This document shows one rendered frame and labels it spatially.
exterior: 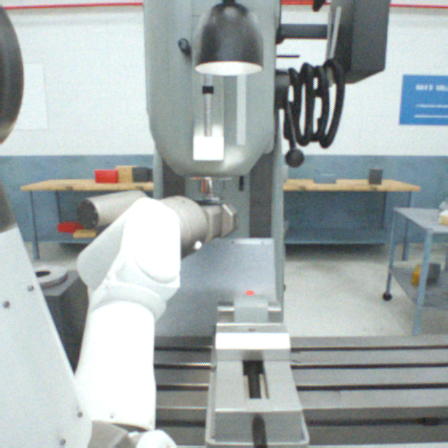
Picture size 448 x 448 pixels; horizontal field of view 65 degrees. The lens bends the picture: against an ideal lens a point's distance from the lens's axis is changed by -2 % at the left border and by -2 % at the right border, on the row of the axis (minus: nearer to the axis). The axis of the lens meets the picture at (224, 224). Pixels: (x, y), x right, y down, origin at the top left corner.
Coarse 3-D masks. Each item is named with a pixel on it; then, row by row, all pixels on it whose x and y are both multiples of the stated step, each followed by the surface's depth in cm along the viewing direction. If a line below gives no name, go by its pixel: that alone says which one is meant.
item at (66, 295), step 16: (48, 272) 65; (64, 272) 64; (48, 288) 60; (64, 288) 60; (80, 288) 66; (48, 304) 58; (64, 304) 60; (80, 304) 66; (64, 320) 59; (80, 320) 66; (64, 336) 60; (80, 336) 66
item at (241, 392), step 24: (216, 360) 69; (240, 360) 60; (264, 360) 60; (216, 384) 54; (240, 384) 54; (264, 384) 59; (288, 384) 54; (216, 408) 49; (240, 408) 49; (264, 408) 49; (288, 408) 49; (216, 432) 50; (240, 432) 50; (288, 432) 50
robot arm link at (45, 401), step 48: (0, 240) 16; (0, 288) 15; (0, 336) 15; (48, 336) 18; (0, 384) 14; (48, 384) 17; (0, 432) 14; (48, 432) 16; (96, 432) 19; (144, 432) 23
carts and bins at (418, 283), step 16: (400, 208) 296; (416, 208) 296; (416, 224) 242; (432, 224) 238; (400, 272) 297; (416, 272) 268; (432, 272) 281; (416, 288) 264; (432, 288) 263; (416, 304) 237; (432, 304) 237; (416, 320) 237
